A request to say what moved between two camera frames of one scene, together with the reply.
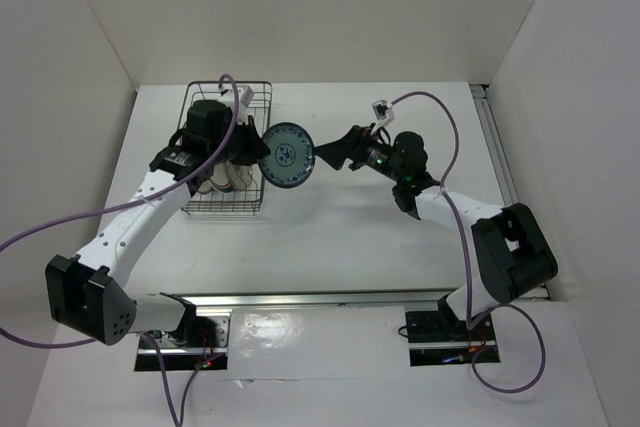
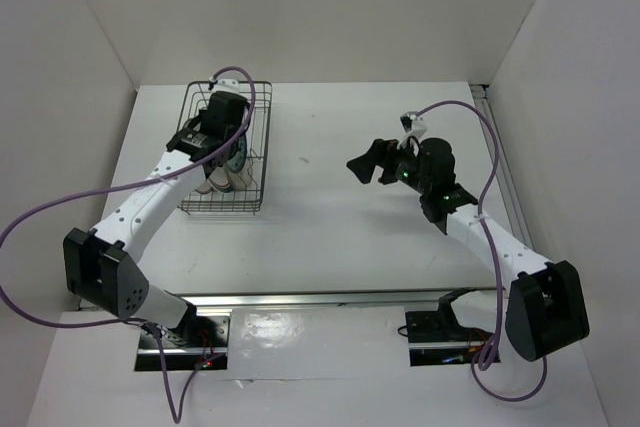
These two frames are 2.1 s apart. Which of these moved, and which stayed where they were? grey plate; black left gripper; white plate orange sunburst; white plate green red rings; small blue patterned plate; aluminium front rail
Moved: small blue patterned plate; black left gripper
Stayed: white plate orange sunburst; grey plate; white plate green red rings; aluminium front rail
